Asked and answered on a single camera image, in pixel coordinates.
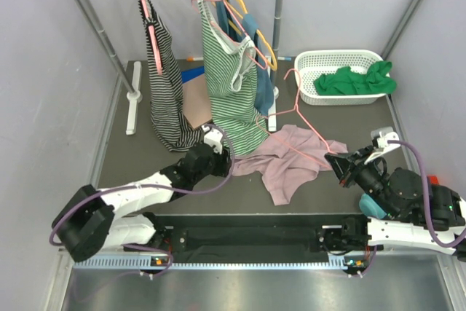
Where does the green garment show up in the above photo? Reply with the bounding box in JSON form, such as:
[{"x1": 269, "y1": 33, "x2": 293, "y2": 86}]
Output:
[{"x1": 314, "y1": 60, "x2": 397, "y2": 96}]

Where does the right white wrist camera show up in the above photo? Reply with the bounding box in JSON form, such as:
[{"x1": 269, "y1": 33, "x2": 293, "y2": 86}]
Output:
[{"x1": 364, "y1": 127, "x2": 400, "y2": 165}]

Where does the blue tipped white pen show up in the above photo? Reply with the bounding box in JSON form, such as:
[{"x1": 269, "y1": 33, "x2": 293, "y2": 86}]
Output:
[{"x1": 277, "y1": 56, "x2": 292, "y2": 61}]

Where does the white plastic basket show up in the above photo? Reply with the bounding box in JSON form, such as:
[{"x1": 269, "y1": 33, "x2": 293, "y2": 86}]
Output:
[{"x1": 294, "y1": 50, "x2": 385, "y2": 106}]

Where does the yellow hanger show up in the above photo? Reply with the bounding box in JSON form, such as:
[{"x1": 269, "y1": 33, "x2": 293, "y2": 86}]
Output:
[{"x1": 200, "y1": 0, "x2": 277, "y2": 71}]

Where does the brown cardboard sheet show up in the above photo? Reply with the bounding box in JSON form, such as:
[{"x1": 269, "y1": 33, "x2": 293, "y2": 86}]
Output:
[{"x1": 183, "y1": 74, "x2": 212, "y2": 129}]

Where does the black white striped tank top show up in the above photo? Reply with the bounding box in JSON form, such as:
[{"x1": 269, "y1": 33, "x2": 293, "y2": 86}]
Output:
[{"x1": 138, "y1": 0, "x2": 202, "y2": 152}]

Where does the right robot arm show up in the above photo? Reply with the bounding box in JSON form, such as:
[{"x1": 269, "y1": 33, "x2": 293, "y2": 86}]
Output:
[{"x1": 325, "y1": 146, "x2": 465, "y2": 261}]

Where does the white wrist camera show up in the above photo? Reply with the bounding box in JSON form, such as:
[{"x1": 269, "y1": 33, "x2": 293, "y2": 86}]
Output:
[
  {"x1": 364, "y1": 127, "x2": 400, "y2": 165},
  {"x1": 202, "y1": 124, "x2": 224, "y2": 154}
]

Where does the pink hanger under green top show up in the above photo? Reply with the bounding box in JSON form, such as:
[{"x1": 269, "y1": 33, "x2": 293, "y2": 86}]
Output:
[{"x1": 191, "y1": 0, "x2": 269, "y2": 77}]

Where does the blue flat object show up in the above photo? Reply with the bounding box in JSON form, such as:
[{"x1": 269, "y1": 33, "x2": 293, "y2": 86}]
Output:
[{"x1": 181, "y1": 66, "x2": 205, "y2": 84}]

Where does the pink hanger under black top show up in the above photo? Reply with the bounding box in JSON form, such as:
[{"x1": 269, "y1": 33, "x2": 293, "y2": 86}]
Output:
[{"x1": 141, "y1": 0, "x2": 162, "y2": 75}]

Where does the green white striped tank top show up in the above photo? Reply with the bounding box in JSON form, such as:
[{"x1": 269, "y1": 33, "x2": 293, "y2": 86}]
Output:
[{"x1": 197, "y1": 0, "x2": 268, "y2": 157}]

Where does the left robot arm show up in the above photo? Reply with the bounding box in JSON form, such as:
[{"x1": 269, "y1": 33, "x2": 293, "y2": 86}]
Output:
[{"x1": 51, "y1": 143, "x2": 232, "y2": 262}]

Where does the blue tank top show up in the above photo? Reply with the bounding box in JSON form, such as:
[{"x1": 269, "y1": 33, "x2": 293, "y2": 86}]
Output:
[{"x1": 214, "y1": 0, "x2": 277, "y2": 116}]

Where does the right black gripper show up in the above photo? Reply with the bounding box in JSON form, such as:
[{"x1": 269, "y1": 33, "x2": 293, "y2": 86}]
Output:
[{"x1": 324, "y1": 145, "x2": 399, "y2": 219}]

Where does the red cube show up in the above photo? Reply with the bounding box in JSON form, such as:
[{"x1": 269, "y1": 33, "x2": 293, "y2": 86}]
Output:
[{"x1": 428, "y1": 176, "x2": 439, "y2": 185}]

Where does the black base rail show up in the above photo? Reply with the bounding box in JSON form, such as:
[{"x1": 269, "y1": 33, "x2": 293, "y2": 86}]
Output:
[{"x1": 147, "y1": 214, "x2": 371, "y2": 264}]

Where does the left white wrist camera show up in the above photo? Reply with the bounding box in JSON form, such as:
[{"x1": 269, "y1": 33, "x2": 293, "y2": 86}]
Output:
[{"x1": 202, "y1": 124, "x2": 224, "y2": 154}]

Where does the pink tank top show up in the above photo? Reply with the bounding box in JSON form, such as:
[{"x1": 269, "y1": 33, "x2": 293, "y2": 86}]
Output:
[{"x1": 233, "y1": 125, "x2": 347, "y2": 206}]

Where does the pink hanger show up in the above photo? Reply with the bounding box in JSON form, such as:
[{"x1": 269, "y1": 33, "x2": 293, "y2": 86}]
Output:
[
  {"x1": 141, "y1": 0, "x2": 162, "y2": 75},
  {"x1": 255, "y1": 68, "x2": 333, "y2": 170},
  {"x1": 191, "y1": 0, "x2": 269, "y2": 77}
]

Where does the white slotted cable duct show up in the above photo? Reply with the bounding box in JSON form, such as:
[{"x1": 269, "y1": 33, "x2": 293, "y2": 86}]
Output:
[{"x1": 74, "y1": 254, "x2": 366, "y2": 271}]

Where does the white clothes rack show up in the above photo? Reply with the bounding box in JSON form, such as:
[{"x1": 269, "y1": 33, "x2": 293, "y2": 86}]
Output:
[{"x1": 77, "y1": 0, "x2": 283, "y2": 135}]

